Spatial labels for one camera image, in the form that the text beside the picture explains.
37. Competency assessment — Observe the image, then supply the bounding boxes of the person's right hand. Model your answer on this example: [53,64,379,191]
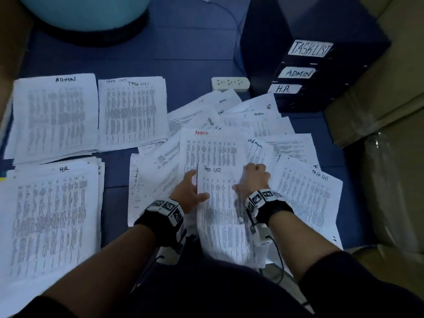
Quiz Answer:
[233,163,272,200]

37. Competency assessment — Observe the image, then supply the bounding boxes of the black marker wristband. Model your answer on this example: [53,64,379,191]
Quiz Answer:
[244,188,294,226]
[134,198,188,247]

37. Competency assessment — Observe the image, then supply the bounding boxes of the person's left hand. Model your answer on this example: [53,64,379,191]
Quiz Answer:
[169,170,211,214]

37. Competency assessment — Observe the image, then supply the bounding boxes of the person's dark trousers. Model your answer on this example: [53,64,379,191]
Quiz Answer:
[13,238,424,318]

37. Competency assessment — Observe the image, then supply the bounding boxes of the pile of printed papers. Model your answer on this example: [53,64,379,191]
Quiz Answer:
[127,89,344,269]

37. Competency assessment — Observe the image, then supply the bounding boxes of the person's right forearm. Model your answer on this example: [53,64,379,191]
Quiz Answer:
[268,210,345,282]

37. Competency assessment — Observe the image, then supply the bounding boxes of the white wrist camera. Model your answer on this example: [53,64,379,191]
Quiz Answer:
[159,235,193,265]
[248,222,273,248]

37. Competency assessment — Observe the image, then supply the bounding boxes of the neat stack of printed papers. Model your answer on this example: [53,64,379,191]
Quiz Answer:
[0,157,106,318]
[3,72,100,166]
[97,76,170,154]

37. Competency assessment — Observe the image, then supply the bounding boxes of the person's left forearm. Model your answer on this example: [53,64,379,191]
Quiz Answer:
[40,225,159,318]

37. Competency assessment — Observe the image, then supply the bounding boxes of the teal cylindrical barrel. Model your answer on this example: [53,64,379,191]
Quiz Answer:
[19,0,152,47]

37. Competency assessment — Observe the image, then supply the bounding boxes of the brown cardboard box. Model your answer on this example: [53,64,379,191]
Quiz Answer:
[325,0,424,148]

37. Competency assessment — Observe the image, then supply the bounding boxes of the thin power cable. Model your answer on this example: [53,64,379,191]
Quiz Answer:
[202,0,246,73]

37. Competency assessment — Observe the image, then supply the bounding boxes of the white power strip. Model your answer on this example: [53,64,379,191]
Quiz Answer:
[211,76,251,92]

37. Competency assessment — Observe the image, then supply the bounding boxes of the printed paper sheet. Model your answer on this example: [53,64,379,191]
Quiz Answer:
[196,163,258,268]

